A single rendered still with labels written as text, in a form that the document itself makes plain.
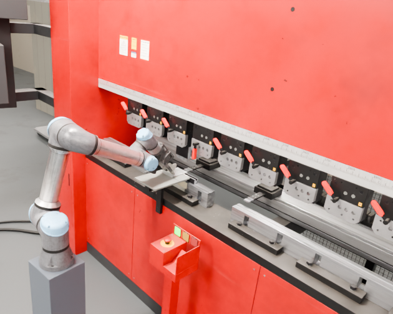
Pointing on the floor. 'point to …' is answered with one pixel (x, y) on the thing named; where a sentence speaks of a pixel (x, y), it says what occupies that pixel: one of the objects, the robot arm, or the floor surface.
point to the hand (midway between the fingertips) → (169, 172)
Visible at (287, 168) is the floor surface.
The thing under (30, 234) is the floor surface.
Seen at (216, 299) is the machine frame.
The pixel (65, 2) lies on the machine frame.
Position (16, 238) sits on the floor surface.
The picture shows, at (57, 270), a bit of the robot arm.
